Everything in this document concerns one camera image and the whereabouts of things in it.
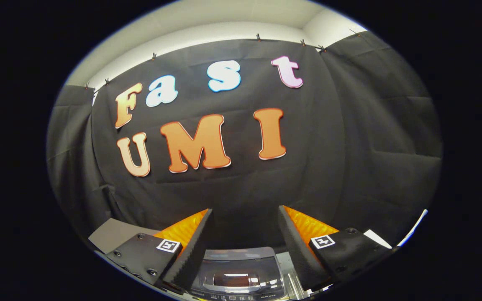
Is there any row of black clips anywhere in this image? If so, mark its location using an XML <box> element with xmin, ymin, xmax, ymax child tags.
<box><xmin>83</xmin><ymin>28</ymin><xmax>361</xmax><ymax>90</ymax></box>

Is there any white flat panel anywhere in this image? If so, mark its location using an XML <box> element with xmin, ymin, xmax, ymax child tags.
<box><xmin>364</xmin><ymin>229</ymin><xmax>392</xmax><ymax>250</ymax></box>

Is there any white card with arrow print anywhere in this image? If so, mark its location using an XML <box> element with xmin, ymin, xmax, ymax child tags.
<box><xmin>397</xmin><ymin>209</ymin><xmax>429</xmax><ymax>247</ymax></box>

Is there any grey washing machine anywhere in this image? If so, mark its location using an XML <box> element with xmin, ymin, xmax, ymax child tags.
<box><xmin>190</xmin><ymin>247</ymin><xmax>309</xmax><ymax>301</ymax></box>

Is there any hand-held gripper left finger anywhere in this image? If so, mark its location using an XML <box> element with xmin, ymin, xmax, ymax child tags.
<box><xmin>99</xmin><ymin>209</ymin><xmax>214</xmax><ymax>295</ymax></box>

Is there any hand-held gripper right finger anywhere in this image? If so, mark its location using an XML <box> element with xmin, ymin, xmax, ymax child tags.
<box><xmin>278</xmin><ymin>206</ymin><xmax>398</xmax><ymax>292</ymax></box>

